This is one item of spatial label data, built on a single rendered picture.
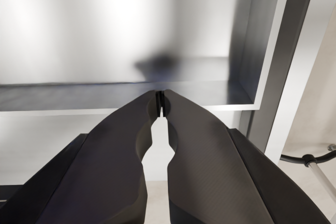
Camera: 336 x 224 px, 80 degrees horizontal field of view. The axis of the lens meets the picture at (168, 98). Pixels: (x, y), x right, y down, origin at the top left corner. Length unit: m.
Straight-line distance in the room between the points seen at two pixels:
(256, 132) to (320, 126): 1.50
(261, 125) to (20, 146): 0.21
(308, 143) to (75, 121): 1.63
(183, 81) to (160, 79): 0.02
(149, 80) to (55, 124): 0.10
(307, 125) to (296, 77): 1.43
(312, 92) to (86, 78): 1.37
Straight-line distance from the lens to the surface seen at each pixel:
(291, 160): 1.60
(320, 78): 1.42
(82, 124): 0.19
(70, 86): 0.17
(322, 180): 1.57
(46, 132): 0.21
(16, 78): 0.19
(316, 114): 1.57
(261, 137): 0.18
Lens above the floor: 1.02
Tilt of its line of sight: 58 degrees down
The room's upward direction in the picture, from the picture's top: 180 degrees clockwise
